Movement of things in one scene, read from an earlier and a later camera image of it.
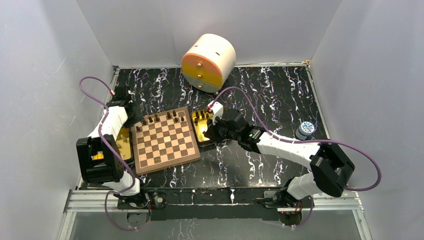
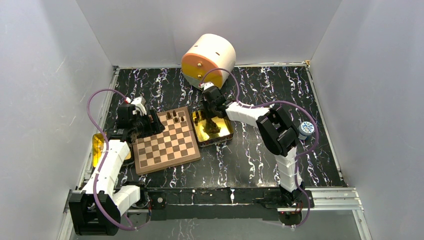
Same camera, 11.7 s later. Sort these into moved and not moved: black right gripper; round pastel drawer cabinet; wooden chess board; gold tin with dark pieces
Moved: black right gripper
Not moved: round pastel drawer cabinet; wooden chess board; gold tin with dark pieces
